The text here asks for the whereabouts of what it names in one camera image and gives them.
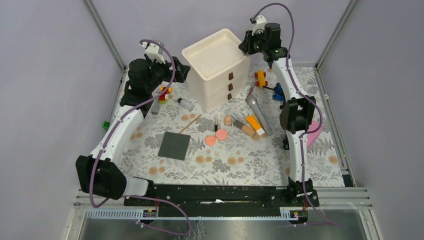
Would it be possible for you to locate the pink round makeup puff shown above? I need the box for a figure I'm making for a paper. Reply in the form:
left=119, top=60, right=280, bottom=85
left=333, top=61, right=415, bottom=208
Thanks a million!
left=215, top=129, right=228, bottom=141

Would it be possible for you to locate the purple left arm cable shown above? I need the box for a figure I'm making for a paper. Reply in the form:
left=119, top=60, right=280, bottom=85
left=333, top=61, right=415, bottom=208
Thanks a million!
left=88, top=39, right=193, bottom=236

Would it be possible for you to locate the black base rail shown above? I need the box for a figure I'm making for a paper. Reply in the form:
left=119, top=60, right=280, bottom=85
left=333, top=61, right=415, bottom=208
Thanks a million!
left=124, top=183, right=309, bottom=218

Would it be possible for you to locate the silver toy microphone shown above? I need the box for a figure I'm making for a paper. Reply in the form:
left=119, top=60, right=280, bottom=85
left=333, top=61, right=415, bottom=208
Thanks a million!
left=246, top=95, right=273, bottom=136

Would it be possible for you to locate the beige makeup sponge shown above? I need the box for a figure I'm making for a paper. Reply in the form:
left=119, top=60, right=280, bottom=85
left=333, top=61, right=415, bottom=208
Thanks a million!
left=223, top=115, right=233, bottom=126

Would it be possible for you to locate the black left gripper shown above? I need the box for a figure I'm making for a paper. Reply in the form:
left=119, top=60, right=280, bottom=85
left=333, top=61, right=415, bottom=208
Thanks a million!
left=145, top=55, right=190, bottom=93

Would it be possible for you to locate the yellow red toy brick car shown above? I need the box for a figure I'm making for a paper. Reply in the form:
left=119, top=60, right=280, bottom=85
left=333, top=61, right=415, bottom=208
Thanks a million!
left=254, top=70, right=268, bottom=88

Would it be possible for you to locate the orange round makeup puff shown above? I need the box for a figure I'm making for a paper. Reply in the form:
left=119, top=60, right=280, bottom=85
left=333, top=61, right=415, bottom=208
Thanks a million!
left=204, top=135, right=217, bottom=146

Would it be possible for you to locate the gold thin makeup pencil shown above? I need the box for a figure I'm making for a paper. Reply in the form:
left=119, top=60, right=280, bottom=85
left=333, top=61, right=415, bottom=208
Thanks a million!
left=178, top=114, right=202, bottom=134

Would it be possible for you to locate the green small cube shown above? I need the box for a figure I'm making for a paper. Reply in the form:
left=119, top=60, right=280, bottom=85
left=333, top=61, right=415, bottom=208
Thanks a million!
left=102, top=121, right=110, bottom=130

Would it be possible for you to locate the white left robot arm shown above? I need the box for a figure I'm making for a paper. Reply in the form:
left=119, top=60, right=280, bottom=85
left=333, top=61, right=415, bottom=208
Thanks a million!
left=75, top=56, right=191, bottom=206

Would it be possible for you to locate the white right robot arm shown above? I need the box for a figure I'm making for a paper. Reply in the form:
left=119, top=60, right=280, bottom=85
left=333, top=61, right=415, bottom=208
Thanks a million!
left=239, top=20, right=317, bottom=206

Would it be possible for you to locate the clear black mascara tube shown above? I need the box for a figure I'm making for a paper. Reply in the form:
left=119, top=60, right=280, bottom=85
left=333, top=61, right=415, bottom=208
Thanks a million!
left=214, top=115, right=219, bottom=132

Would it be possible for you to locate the pink plastic scoop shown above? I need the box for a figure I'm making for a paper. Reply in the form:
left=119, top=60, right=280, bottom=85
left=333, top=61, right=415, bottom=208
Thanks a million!
left=306, top=120, right=323, bottom=148

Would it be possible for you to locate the white drawer organizer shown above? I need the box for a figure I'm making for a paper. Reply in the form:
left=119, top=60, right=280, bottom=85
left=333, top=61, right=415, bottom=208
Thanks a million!
left=181, top=28, right=251, bottom=112

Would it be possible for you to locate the grey brick pillar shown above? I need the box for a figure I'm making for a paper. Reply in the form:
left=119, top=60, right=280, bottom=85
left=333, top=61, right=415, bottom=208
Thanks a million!
left=150, top=100, right=161, bottom=116

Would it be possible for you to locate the red green white brick toy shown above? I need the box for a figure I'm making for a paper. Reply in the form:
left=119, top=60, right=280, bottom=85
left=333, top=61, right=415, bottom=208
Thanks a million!
left=158, top=87, right=173, bottom=104

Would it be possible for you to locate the dark grey brick baseplate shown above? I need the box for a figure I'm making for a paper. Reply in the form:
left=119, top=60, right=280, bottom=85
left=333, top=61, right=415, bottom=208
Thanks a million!
left=158, top=131, right=191, bottom=161

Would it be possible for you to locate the red lip gloss tube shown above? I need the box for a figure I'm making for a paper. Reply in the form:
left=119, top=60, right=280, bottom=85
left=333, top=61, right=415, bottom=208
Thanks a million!
left=247, top=82, right=257, bottom=97

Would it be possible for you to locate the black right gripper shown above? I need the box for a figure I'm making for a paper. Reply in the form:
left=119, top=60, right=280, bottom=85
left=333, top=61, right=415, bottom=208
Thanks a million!
left=237, top=29, right=267, bottom=56

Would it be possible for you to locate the beige foundation bottle grey cap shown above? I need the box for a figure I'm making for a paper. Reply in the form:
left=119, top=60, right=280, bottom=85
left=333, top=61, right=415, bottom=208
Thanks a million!
left=233, top=120, right=257, bottom=138

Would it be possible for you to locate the blue toy brick car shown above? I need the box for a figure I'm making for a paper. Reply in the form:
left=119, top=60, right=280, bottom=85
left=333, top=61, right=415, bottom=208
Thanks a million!
left=272, top=82, right=285, bottom=102

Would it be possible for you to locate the clear bottle black cap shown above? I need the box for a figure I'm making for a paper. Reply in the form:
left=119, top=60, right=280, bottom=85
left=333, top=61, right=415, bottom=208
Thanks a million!
left=177, top=98, right=195, bottom=112

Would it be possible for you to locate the orange white cream tube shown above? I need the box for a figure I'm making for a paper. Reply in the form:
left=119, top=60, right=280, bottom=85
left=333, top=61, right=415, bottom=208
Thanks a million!
left=245, top=115, right=266, bottom=136

